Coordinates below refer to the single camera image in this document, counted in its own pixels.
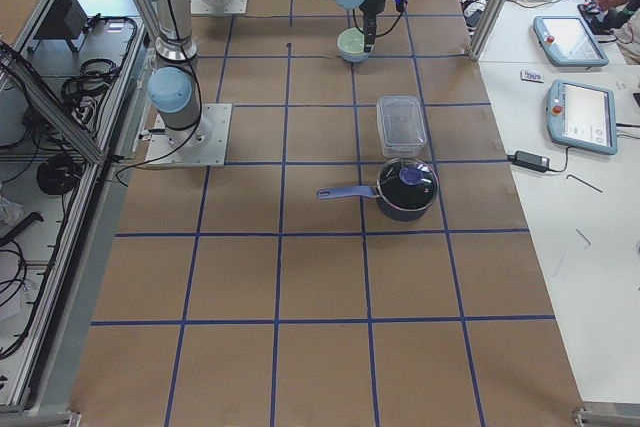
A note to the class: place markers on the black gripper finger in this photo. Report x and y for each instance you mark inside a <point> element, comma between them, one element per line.
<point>369,42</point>

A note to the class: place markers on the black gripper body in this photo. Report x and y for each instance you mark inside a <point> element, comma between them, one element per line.
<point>370,8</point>

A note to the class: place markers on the green bowl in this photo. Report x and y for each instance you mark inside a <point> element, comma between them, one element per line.
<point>351,36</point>

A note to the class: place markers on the blue bowl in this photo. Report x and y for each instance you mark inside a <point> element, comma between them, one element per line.
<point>353,53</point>

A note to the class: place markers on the clear plastic food container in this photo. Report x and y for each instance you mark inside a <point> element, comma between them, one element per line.
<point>400,126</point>

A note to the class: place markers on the blue saucepan with glass lid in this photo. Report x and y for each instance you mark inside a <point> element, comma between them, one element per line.
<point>405,189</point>

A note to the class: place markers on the small blue white card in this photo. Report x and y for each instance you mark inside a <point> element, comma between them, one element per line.
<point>531,76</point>

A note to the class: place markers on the far teach pendant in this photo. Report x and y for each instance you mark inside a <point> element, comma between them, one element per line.
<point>568,42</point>

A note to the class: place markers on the teach pendant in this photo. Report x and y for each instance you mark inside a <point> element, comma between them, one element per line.
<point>582,116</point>
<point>568,42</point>

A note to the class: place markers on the black power adapter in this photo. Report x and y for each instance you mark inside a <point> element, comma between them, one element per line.
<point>529,161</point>

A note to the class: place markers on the near teach pendant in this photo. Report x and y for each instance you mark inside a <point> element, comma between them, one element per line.
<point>582,116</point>

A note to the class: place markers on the black allen key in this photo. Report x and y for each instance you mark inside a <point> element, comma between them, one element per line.
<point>584,182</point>

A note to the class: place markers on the black monitor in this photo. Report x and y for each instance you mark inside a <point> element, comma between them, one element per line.
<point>66,20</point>

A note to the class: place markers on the aluminium frame post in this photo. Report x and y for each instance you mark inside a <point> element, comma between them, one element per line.
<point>497,2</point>

